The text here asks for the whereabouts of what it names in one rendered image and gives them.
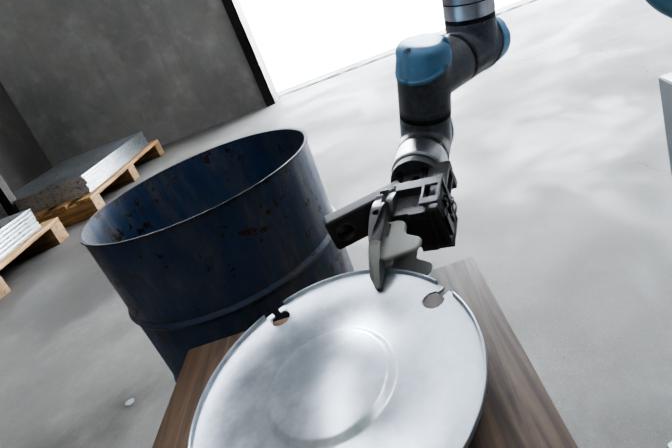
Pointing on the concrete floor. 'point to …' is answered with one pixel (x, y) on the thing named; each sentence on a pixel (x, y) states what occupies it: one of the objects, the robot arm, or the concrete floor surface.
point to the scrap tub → (217, 240)
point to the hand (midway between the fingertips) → (375, 284)
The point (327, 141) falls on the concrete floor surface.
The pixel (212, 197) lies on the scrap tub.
